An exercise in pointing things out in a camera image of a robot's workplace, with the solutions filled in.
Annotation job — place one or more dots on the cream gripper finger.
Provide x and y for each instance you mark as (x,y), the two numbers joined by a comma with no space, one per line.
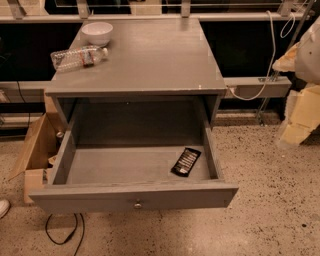
(302,116)
(286,63)

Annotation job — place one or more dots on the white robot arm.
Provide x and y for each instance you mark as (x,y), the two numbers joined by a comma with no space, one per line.
(310,55)

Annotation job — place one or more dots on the round metal drawer knob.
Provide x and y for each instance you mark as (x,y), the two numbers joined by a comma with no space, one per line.
(138,205)

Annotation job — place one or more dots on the grey open top drawer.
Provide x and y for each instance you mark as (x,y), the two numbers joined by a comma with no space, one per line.
(94,177)

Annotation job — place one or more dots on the grey wooden cabinet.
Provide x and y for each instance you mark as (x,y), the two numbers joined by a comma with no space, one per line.
(158,82)

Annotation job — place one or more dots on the white ceramic bowl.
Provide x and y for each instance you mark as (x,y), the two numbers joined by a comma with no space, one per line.
(97,33)

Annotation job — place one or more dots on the clear plastic water bottle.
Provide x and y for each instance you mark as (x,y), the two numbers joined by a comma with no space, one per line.
(77,58)

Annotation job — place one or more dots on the brown cardboard box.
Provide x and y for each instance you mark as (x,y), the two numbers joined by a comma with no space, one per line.
(40,146)

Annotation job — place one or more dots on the white shoe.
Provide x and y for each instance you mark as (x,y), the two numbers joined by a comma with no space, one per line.
(4,207)

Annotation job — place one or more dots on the grey wall rail beam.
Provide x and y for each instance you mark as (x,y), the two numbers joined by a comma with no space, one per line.
(246,87)

